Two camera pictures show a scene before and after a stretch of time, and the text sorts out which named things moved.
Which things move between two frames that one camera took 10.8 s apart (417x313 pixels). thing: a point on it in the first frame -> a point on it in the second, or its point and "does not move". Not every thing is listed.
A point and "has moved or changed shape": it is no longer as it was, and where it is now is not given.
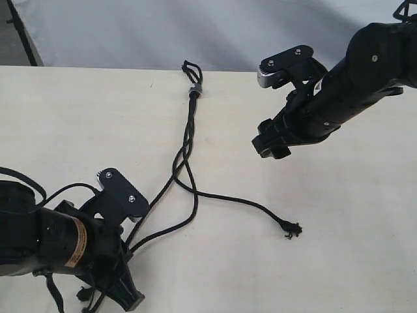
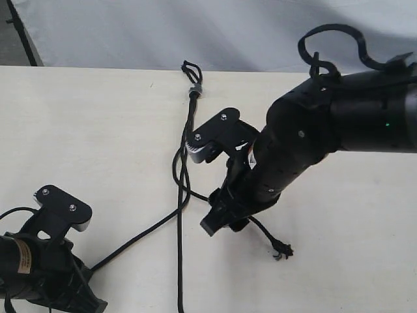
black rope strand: [194, 81] -> [188, 199]
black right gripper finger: [280, 151] -> [238, 225]
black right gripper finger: [267, 138] -> [215, 220]
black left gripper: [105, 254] -> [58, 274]
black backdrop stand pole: [23, 32] does not move
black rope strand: [193, 76] has moved or changed shape
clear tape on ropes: [195, 87] does not move
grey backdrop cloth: [234, 36] does not move
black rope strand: [290, 228] -> [279, 249]
